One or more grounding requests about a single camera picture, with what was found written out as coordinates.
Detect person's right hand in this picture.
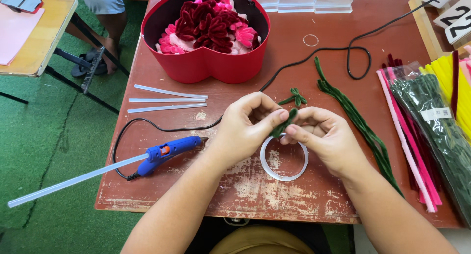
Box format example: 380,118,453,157
280,106,369,182

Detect person's left hand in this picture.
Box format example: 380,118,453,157
211,92,290,171

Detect short green pipe cleaner piece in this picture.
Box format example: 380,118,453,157
270,107,299,139

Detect bundle of loose green pipe cleaners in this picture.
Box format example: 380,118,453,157
314,56,404,198

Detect green pipe cleaner leaf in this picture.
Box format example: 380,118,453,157
277,87,308,108

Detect red heart-shaped box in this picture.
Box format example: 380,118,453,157
141,0,271,85

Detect blue hot glue gun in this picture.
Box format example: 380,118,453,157
136,135,209,177

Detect bundle of pink pipe cleaners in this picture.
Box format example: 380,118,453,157
376,68,443,214

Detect bag of green pipe cleaners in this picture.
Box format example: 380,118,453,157
389,62,471,227

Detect pile of pipe cleaner flowers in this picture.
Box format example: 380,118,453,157
155,0,261,56

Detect person's black clothing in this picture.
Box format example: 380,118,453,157
183,216,356,254

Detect person's mustard clothing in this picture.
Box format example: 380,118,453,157
209,224,318,254

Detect bundle of yellow pipe cleaners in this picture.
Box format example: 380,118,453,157
420,52,471,141

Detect clear acrylic stand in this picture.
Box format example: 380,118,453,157
277,0,321,14
314,0,361,14

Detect single dark red pipe cleaner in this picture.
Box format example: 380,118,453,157
451,50,460,119

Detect wooden tray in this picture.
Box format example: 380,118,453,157
408,0,471,62

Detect black sandal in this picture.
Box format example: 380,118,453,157
70,47,109,79

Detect long clear glue stick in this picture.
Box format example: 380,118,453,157
7,152,151,209

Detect grey shorts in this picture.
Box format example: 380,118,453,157
78,0,126,15

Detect wooden side table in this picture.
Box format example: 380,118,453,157
0,0,130,115

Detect pink paper sheet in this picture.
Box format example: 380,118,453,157
0,3,46,66

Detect smartphone in red case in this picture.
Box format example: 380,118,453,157
0,0,44,15

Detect clear plastic ring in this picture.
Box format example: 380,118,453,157
259,133,309,182

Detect black power cable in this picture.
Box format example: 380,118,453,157
112,0,455,182

